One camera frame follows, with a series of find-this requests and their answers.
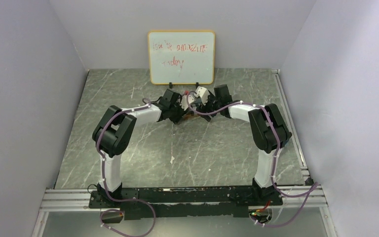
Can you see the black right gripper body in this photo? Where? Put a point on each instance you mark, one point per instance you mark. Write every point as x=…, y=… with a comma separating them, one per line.
x=211, y=105

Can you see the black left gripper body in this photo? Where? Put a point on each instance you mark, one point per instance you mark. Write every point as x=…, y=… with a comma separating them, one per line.
x=177, y=112

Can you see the plaid glasses case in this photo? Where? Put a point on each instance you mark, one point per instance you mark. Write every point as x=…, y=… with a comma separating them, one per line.
x=190, y=115

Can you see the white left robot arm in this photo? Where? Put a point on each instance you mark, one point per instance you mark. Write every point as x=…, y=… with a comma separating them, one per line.
x=113, y=133

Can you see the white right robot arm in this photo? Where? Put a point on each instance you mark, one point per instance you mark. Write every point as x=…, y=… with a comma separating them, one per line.
x=269, y=129

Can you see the yellow framed whiteboard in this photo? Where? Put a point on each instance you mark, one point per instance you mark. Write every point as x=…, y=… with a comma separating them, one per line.
x=181, y=57

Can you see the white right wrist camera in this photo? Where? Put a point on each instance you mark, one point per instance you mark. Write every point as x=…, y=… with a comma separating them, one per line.
x=202, y=93

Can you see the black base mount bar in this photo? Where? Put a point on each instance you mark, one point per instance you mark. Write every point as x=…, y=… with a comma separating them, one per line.
x=236, y=201

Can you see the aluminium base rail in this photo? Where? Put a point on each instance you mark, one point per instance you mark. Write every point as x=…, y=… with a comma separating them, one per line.
x=65, y=213

